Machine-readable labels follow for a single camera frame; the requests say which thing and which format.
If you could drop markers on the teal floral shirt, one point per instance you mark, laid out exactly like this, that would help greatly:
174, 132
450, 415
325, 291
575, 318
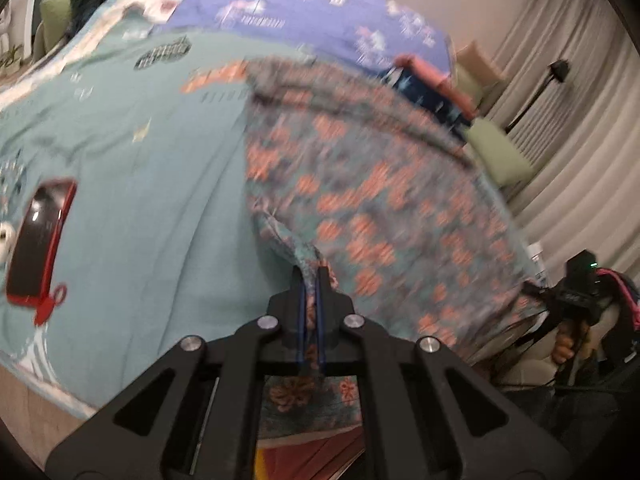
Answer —
400, 210

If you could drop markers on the large green pillow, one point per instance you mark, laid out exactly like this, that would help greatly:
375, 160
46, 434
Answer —
500, 155

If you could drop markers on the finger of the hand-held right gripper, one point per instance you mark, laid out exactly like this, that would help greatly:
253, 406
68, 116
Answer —
537, 291

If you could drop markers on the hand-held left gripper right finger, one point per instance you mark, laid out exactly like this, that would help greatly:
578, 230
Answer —
322, 320

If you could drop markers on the green cushion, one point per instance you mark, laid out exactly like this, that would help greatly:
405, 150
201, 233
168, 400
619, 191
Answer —
56, 20

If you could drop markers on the teal printed blanket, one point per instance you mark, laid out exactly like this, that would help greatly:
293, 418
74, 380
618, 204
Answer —
150, 210

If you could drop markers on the phone in red case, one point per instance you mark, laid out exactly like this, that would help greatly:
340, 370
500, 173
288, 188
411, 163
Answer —
40, 245

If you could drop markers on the blue tree-print sheet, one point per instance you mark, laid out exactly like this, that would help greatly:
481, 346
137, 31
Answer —
310, 5

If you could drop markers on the person's right hand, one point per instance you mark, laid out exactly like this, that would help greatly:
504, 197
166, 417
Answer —
564, 347

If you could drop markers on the folded coral garment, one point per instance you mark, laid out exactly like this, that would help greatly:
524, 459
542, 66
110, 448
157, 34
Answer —
430, 72

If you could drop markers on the folded navy star garment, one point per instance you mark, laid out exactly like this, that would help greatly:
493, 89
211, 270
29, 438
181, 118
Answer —
430, 102

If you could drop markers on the red and yellow book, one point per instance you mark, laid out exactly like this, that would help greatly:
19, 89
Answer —
310, 455

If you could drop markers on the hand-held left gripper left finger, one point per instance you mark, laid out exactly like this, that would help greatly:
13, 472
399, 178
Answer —
301, 320

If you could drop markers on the black floor lamp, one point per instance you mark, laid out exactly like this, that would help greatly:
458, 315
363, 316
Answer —
557, 70

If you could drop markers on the white pleated curtain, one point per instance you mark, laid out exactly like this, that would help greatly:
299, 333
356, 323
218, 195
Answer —
575, 170

